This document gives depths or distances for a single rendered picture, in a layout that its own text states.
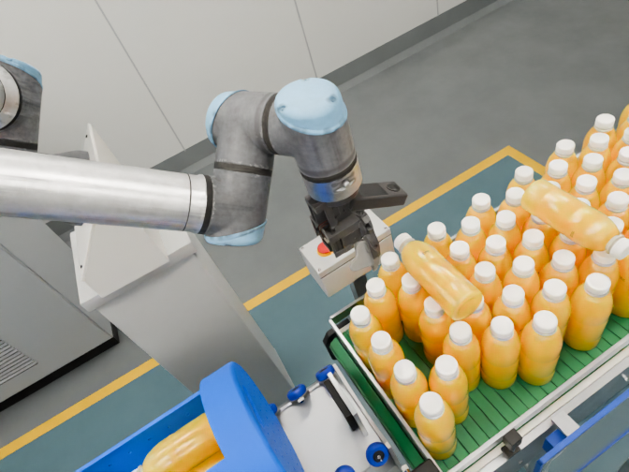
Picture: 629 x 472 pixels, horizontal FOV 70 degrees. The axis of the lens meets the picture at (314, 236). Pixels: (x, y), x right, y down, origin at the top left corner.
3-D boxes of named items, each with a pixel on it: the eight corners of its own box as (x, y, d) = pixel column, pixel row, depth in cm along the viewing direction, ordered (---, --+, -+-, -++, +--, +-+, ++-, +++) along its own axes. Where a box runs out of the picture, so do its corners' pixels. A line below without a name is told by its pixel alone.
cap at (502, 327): (506, 344, 81) (506, 339, 80) (486, 332, 84) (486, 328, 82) (517, 328, 83) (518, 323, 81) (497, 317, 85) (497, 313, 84)
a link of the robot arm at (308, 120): (288, 71, 65) (351, 72, 60) (312, 140, 74) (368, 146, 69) (255, 110, 60) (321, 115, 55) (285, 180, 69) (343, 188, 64)
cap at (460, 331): (455, 347, 83) (455, 343, 82) (446, 331, 86) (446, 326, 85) (475, 340, 83) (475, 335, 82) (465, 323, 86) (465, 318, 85)
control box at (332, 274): (309, 272, 115) (298, 247, 108) (373, 232, 119) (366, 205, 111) (329, 298, 109) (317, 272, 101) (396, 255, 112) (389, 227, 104)
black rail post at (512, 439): (500, 449, 87) (502, 435, 82) (512, 440, 88) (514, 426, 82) (508, 459, 86) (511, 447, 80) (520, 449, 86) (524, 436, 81)
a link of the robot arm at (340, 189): (337, 137, 72) (371, 164, 66) (343, 159, 76) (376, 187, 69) (290, 164, 71) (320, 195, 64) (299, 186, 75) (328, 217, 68)
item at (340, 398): (334, 402, 99) (320, 377, 90) (343, 395, 100) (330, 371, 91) (358, 441, 92) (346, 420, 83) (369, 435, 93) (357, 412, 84)
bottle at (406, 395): (391, 410, 97) (378, 374, 84) (414, 388, 99) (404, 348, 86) (416, 435, 92) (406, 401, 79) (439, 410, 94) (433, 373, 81)
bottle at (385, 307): (409, 329, 108) (400, 285, 95) (392, 351, 106) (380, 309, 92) (385, 315, 113) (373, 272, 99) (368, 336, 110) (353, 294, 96)
